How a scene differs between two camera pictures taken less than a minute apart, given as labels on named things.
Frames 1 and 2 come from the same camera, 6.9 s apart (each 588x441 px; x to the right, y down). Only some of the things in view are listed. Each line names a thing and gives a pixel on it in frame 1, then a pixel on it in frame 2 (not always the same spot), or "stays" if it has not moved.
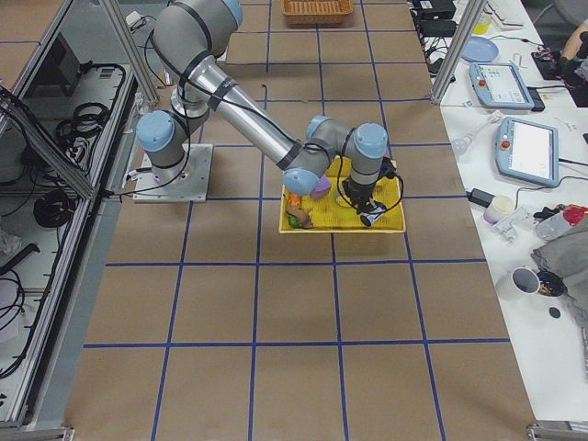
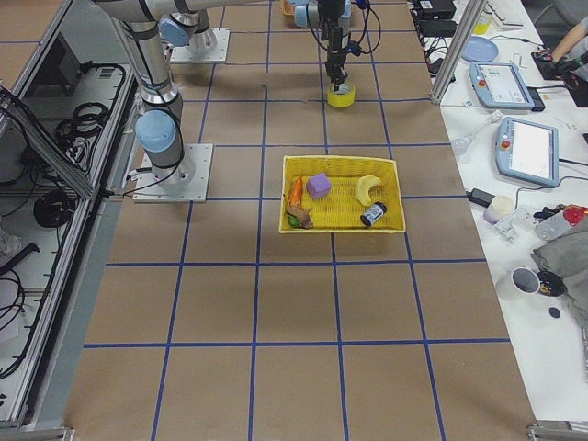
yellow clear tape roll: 342,201 to 343,97
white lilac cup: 499,208 stays
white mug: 522,282 stays
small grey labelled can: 368,218 stays
